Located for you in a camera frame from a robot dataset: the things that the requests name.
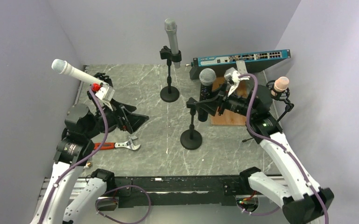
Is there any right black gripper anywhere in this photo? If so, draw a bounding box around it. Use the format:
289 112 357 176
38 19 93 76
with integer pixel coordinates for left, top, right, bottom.
196 80 255 118

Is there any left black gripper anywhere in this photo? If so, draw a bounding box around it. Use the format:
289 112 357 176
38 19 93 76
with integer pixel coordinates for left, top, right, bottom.
84 97 149 139

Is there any black mic stand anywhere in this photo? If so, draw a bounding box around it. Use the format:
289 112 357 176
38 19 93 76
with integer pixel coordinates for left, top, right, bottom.
160 46 182 103
180 98 203 150

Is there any silver grey microphone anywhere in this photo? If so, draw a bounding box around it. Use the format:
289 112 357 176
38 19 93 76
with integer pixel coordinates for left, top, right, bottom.
164 18 181 69

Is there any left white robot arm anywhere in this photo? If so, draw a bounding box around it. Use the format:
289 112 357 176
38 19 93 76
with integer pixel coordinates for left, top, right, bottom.
31 100 149 224

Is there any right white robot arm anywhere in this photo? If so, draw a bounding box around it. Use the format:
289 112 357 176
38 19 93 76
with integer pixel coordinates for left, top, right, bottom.
190 77 334 224

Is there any pink microphone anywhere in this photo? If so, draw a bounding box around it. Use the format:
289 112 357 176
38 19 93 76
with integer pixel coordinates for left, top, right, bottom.
271 77 289 97

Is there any white microphone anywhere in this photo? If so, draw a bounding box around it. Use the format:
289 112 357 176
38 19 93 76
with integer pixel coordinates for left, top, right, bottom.
51 59 106 85

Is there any wooden board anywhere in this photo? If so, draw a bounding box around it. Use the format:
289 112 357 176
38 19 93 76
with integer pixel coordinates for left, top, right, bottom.
210 81 250 126

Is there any small brass white fitting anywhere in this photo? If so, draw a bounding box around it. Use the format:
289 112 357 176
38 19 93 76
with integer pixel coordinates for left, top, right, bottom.
83 161 93 169

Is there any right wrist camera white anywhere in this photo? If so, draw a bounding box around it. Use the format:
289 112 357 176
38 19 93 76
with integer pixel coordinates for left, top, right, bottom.
224 68 250 96

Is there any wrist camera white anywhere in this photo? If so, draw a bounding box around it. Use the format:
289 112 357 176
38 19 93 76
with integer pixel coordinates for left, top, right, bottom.
224 68 250 96
92 83 115 102

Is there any red handled adjustable wrench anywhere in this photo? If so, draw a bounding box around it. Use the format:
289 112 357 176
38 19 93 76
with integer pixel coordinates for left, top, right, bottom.
94 135 141 151

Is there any metal bracket with tube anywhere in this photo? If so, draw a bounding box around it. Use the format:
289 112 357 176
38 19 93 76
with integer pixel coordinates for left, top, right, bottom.
233 60 248 76

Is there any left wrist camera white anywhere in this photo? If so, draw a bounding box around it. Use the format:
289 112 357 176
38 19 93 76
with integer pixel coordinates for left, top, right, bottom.
92 83 115 102

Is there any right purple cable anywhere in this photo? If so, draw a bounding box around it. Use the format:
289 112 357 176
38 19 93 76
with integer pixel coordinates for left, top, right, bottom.
238 73 330 224

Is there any left shock mount stand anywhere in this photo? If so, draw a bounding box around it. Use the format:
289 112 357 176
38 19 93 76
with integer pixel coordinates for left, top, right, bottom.
89 73 113 89

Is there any blue network switch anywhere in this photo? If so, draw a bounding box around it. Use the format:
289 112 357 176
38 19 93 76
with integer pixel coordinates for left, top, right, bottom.
189 49 291 80

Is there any right shock mount tripod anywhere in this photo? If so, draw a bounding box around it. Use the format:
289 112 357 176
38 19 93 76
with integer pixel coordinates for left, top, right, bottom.
242 79 295 143

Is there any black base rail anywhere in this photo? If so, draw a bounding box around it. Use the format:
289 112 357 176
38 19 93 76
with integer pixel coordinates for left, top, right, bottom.
103 175 258 208

